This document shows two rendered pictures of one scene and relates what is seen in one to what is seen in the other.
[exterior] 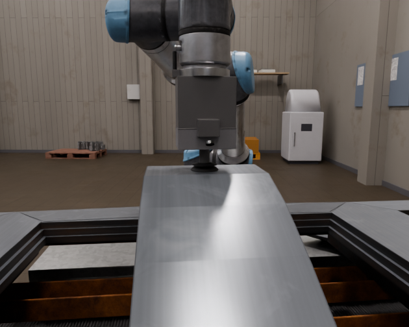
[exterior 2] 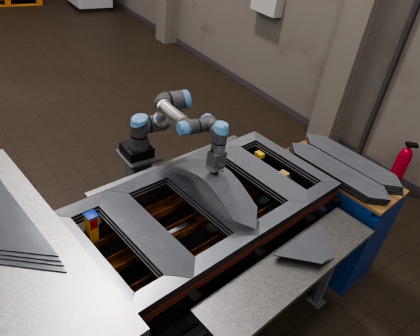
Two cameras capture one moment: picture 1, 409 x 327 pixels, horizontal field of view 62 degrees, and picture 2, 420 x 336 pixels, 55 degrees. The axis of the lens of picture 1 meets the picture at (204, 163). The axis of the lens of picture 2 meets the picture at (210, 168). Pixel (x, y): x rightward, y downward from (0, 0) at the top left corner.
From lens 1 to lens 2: 1.84 m
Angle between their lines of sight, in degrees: 46
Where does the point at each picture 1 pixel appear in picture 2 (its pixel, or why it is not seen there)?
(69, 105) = not seen: outside the picture
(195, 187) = (220, 183)
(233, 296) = (242, 207)
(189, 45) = (219, 149)
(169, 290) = (233, 209)
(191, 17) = (220, 143)
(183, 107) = (215, 163)
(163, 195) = (217, 188)
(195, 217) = (227, 192)
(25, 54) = not seen: outside the picture
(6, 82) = not seen: outside the picture
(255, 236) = (239, 193)
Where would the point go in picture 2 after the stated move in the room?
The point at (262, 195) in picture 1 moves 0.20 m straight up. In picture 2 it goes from (235, 181) to (241, 149)
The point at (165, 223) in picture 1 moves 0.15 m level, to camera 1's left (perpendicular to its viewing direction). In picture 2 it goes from (223, 196) to (199, 205)
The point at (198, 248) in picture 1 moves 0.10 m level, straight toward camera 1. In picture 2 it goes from (232, 199) to (245, 211)
